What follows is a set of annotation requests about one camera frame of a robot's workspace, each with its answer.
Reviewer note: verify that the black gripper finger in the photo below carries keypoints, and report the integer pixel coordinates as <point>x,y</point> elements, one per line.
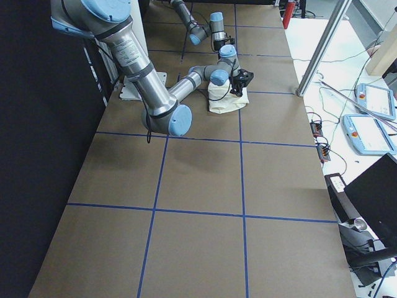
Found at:
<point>237,91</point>

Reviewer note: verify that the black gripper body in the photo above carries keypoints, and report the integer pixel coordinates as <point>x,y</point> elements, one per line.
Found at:
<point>237,84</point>
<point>217,46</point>

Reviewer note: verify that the cream long-sleeve cat shirt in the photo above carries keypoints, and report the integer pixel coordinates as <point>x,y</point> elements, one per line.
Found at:
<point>221,101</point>

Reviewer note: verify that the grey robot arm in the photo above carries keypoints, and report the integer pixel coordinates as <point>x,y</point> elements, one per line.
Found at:
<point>214,29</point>
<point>110,22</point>

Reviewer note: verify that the red cylinder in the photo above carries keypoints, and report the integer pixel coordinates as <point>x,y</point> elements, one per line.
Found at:
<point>289,9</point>

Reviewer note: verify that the black orange connector hub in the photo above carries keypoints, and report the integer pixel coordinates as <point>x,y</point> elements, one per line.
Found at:
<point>316,128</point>

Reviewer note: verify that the near blue teach pendant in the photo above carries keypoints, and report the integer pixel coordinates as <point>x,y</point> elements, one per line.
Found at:
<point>367,135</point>

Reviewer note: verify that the blue teach pendant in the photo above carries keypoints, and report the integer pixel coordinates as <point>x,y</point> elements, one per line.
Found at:
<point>367,135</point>
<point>376,99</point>

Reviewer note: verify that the far blue teach pendant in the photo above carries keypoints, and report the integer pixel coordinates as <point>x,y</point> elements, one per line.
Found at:
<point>376,99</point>

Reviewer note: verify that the black box with white label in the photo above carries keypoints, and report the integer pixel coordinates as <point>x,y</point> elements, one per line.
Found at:
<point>341,204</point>

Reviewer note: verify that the wooden board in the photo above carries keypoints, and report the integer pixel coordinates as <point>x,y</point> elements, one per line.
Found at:
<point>384,56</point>

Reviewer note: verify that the black monitor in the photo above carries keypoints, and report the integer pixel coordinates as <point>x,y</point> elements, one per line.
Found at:
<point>373,194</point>

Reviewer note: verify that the steel cup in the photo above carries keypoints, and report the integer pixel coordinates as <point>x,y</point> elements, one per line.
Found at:
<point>359,225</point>

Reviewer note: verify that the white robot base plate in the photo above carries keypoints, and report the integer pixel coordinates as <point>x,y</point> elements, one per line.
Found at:
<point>139,69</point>

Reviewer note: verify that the grey aluminium frame post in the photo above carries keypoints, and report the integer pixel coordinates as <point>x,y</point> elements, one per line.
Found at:
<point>330,30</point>

